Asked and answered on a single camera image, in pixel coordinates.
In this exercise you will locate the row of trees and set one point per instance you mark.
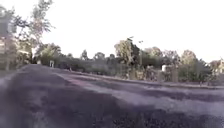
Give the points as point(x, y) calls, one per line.
point(133, 63)

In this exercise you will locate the grey asphalt road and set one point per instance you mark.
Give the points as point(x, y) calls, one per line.
point(100, 103)

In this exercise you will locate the pale kerb strip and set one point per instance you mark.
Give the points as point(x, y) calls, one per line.
point(160, 83)

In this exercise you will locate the small white sign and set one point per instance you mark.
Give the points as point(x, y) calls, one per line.
point(51, 63)

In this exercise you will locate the tall leafy tree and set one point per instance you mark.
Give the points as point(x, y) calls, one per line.
point(20, 40)

